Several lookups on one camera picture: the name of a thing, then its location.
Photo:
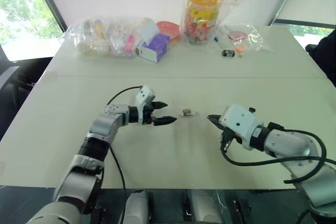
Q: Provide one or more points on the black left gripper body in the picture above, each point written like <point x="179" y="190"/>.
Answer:
<point x="149" y="116"/>

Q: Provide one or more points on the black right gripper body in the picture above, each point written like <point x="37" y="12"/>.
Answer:
<point x="228" y="135"/>

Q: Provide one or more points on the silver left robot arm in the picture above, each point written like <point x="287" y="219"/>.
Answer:
<point x="102" y="127"/>

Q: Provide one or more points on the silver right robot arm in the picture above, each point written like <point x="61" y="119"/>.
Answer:
<point x="288" y="142"/>

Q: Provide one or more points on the small silver key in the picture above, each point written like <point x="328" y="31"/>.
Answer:
<point x="195" y="114"/>

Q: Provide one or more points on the small wrapped candy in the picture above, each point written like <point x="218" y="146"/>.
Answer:
<point x="186" y="111"/>

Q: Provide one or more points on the purple and white box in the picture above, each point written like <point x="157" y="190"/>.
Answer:
<point x="155" y="48"/>

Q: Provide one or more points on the small black box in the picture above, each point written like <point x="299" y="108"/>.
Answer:
<point x="228" y="53"/>

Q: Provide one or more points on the pink toy in bag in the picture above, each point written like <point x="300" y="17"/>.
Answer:
<point x="129" y="45"/>

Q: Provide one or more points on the small orange piece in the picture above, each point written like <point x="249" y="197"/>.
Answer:
<point x="240" y="49"/>

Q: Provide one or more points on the silver rounded robot leg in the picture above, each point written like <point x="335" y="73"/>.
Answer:
<point x="137" y="207"/>
<point x="203" y="207"/>

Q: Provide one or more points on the pink plastic bowl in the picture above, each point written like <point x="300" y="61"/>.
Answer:
<point x="169" y="29"/>

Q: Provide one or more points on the clear bag of small parts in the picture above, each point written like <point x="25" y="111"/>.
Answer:
<point x="244" y="37"/>

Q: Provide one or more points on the clear bag of toys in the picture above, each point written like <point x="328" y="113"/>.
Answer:
<point x="105" y="37"/>

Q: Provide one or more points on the orange lidded candy jar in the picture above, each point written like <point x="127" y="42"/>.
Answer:
<point x="201" y="14"/>

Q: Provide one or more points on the clear bag around jar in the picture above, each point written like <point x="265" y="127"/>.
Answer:
<point x="233" y="1"/>

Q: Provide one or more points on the black rounded chair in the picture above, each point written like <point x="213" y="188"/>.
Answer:
<point x="325" y="51"/>

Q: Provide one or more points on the dark office chair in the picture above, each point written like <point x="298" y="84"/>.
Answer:
<point x="15" y="87"/>

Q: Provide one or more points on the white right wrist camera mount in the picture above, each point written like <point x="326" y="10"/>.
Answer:
<point x="239" y="122"/>

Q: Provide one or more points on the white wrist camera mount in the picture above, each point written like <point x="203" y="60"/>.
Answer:
<point x="144" y="97"/>
<point x="239" y="122"/>

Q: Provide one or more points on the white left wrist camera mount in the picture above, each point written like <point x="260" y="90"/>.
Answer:
<point x="144" y="97"/>

